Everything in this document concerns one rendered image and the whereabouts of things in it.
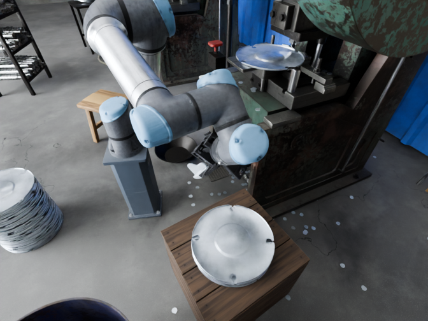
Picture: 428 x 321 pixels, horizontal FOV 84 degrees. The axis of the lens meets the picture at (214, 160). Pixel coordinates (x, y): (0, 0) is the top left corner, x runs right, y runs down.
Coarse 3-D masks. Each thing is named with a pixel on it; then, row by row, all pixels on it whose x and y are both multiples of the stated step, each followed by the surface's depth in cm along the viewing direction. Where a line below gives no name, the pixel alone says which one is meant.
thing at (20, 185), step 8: (16, 168) 118; (0, 176) 115; (8, 176) 115; (16, 176) 115; (24, 176) 115; (32, 176) 115; (0, 184) 110; (8, 184) 110; (16, 184) 111; (24, 184) 111; (32, 184) 110; (0, 192) 107; (8, 192) 107; (16, 192) 108; (24, 192) 108; (0, 200) 104; (8, 200) 105; (0, 208) 101; (8, 208) 101
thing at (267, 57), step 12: (240, 48) 108; (252, 48) 109; (264, 48) 109; (276, 48) 109; (288, 48) 109; (240, 60) 99; (252, 60) 99; (264, 60) 98; (276, 60) 98; (288, 60) 99; (300, 60) 99
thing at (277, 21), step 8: (280, 0) 91; (288, 0) 89; (280, 8) 90; (288, 8) 87; (296, 8) 87; (272, 16) 94; (280, 16) 89; (288, 16) 88; (296, 16) 88; (304, 16) 88; (272, 24) 97; (280, 24) 92; (288, 24) 91; (296, 24) 89; (304, 24) 91; (312, 24) 92
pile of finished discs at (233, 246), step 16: (224, 208) 93; (240, 208) 93; (208, 224) 88; (224, 224) 88; (240, 224) 88; (256, 224) 88; (192, 240) 83; (208, 240) 83; (224, 240) 83; (240, 240) 83; (256, 240) 83; (272, 240) 83; (208, 256) 79; (224, 256) 79; (240, 256) 79; (256, 256) 79; (272, 256) 79; (208, 272) 75; (224, 272) 75; (240, 272) 75; (256, 272) 75
